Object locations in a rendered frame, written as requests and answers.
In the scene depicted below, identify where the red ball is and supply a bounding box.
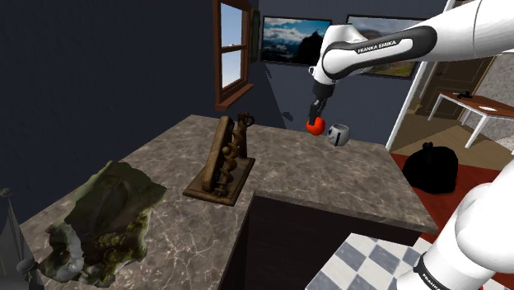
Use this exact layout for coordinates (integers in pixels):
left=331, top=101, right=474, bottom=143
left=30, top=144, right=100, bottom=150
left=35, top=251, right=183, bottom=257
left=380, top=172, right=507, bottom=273
left=306, top=115, right=326, bottom=136

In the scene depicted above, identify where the white mug with black pattern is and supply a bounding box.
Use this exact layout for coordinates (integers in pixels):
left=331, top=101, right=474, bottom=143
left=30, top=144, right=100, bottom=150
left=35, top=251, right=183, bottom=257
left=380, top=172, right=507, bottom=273
left=327, top=123, right=351, bottom=147

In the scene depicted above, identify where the brown framed window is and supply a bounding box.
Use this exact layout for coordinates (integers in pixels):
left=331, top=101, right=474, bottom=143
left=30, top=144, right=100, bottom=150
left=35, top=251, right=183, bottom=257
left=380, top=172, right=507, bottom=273
left=212, top=0, right=255, bottom=113

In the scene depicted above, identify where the brown wooden sculpture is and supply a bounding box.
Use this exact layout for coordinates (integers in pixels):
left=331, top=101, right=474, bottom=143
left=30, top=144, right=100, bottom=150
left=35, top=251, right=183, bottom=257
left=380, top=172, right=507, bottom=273
left=182, top=111, right=257, bottom=208

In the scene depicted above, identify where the dark brown door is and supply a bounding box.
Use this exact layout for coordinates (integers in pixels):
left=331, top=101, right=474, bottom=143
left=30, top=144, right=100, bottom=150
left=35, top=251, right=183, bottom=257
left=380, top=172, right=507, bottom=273
left=414, top=56, right=498, bottom=118

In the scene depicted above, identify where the black rubbish bag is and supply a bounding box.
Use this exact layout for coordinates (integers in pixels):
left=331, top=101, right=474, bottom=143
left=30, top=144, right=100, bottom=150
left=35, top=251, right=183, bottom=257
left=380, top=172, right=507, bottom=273
left=401, top=142, right=460, bottom=195

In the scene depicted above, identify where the white table with brown top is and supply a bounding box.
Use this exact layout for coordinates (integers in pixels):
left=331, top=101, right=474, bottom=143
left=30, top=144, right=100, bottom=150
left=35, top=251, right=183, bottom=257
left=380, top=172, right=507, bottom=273
left=427, top=91, right=514, bottom=150

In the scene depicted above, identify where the checkered robot stand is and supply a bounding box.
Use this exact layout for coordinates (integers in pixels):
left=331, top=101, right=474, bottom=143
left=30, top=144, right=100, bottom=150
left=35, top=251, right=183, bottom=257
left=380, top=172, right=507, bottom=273
left=304, top=232, right=435, bottom=290

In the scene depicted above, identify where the red rug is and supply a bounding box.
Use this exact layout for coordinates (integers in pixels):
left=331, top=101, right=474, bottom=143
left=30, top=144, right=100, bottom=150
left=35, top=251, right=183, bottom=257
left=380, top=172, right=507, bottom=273
left=390, top=152, right=514, bottom=290

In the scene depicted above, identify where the green mossy rock figure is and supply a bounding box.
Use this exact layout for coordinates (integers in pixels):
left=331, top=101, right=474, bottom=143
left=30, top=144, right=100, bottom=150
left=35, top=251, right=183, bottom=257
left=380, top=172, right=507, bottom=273
left=40, top=160, right=168, bottom=289

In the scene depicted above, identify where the mountain and clouds wall picture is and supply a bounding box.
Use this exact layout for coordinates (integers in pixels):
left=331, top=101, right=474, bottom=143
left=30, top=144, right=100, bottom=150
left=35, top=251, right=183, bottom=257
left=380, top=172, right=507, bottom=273
left=259, top=15, right=333, bottom=67

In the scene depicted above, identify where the landscape wall picture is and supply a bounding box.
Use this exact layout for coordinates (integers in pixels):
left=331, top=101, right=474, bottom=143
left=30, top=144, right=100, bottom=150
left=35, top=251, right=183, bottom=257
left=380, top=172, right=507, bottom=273
left=345, top=14, right=423, bottom=80

